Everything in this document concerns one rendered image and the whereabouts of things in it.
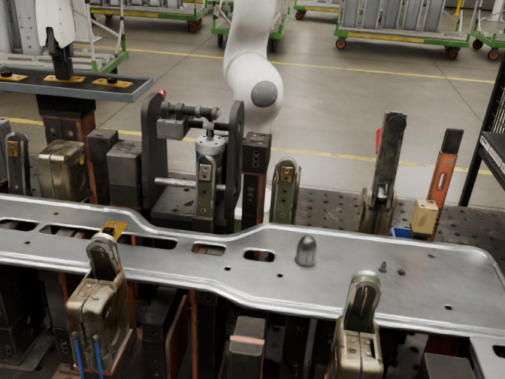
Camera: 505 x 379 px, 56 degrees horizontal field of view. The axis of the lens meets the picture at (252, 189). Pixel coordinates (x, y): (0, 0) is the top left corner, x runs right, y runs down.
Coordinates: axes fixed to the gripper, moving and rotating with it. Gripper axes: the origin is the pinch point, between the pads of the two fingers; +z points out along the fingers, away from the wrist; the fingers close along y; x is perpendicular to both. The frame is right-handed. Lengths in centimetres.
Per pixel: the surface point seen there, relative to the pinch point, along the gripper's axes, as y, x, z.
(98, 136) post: 17.3, 10.8, 8.9
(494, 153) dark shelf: 2, 103, 17
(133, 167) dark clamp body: 22.6, 18.4, 12.9
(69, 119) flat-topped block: 5.2, 1.4, 10.2
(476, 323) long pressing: 58, 73, 19
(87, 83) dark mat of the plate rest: 2.6, 5.6, 2.6
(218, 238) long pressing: 39, 36, 18
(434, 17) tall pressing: -617, 341, 71
